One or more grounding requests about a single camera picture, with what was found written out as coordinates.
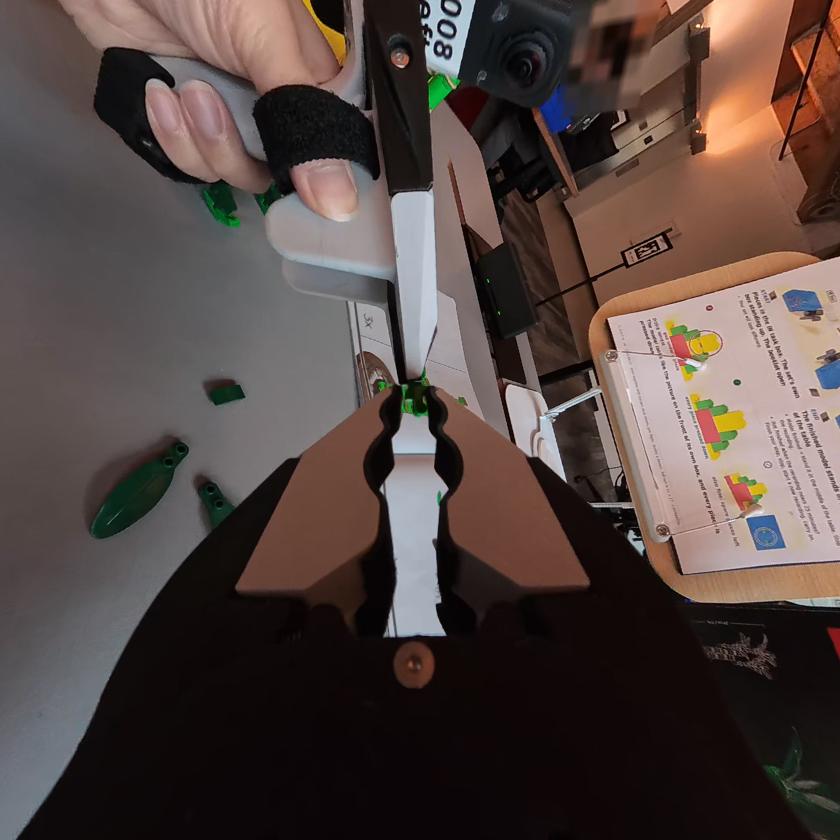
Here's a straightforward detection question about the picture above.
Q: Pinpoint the wooden board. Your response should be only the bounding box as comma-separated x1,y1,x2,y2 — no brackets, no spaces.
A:
587,252,840,605

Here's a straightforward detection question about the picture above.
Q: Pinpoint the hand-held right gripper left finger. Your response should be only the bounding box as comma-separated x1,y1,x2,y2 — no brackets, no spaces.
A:
235,384,403,636

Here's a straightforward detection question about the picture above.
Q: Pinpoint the small dark green lego leaf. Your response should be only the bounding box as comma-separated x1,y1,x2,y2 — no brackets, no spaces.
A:
198,481,237,529

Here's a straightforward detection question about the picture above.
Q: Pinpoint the large dark green lego leaf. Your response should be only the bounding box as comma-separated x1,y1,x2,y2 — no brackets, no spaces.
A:
91,441,191,540

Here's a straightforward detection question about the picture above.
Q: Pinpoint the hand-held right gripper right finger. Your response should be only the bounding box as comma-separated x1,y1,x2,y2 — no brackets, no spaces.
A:
427,386,592,636

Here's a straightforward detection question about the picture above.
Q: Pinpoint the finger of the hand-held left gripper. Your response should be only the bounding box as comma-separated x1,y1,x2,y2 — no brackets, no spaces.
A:
390,187,441,385

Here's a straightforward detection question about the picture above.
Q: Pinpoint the black lego set box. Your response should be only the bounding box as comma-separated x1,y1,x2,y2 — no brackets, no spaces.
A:
682,594,840,840

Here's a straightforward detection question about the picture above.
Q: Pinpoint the black charger box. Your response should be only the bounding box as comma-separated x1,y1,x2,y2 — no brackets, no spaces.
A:
474,241,540,340

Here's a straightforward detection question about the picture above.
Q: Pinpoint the printed marker tag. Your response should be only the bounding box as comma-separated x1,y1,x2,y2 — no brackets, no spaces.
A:
620,226,677,270

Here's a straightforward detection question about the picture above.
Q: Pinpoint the person's left hand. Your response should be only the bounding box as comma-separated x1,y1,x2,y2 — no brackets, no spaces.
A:
58,0,362,222

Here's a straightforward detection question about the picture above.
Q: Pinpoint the white tablet stand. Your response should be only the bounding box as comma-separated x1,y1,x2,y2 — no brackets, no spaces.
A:
504,350,673,544

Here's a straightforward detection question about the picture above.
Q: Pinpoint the lego instruction booklet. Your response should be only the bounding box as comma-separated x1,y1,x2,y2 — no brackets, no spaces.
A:
346,298,509,637

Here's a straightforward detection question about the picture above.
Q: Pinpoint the small bright green lego piece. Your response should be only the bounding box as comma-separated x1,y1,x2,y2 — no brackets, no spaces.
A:
392,377,433,417

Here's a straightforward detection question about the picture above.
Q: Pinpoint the printed instruction sheet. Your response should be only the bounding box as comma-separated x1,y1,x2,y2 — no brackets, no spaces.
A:
607,259,840,577

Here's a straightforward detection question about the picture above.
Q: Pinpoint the wooden shelf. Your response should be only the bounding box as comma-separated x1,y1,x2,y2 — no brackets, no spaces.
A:
771,0,840,224

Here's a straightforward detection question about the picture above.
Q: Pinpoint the black cable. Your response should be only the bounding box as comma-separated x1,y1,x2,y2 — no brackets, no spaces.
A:
535,262,627,308

